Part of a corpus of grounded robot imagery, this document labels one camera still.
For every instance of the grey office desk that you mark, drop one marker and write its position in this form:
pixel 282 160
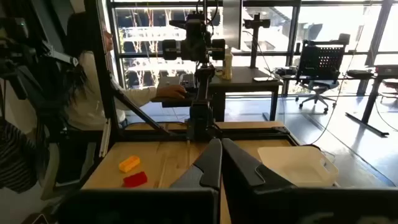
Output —
pixel 242 77

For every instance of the black-legged office desk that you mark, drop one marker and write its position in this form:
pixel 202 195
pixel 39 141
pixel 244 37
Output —
pixel 371 99

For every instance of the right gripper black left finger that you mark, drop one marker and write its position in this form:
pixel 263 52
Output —
pixel 205 174

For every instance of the white numbered tag bag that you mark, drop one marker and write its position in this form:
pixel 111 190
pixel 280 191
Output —
pixel 227 65

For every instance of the long red toy brick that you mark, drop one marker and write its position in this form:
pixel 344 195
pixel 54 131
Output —
pixel 135 180

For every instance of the black office chair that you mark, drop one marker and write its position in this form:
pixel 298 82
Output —
pixel 320 60

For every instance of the striped fabric item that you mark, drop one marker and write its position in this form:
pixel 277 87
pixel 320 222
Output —
pixel 15 155

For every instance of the silver metal bracket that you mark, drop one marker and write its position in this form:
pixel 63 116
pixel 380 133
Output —
pixel 105 140

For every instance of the person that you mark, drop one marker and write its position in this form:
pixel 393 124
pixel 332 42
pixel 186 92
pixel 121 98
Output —
pixel 90 102

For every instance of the black monitor mount post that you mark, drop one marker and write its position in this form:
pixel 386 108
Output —
pixel 255 40

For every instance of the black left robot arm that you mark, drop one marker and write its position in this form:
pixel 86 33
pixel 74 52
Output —
pixel 199 49

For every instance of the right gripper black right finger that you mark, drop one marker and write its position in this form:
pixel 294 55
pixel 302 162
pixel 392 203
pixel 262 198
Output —
pixel 239 174

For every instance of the white plastic bin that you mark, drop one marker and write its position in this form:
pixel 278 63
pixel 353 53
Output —
pixel 295 165

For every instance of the long yellow toy brick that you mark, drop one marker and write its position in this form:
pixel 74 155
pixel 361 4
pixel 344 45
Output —
pixel 129 164

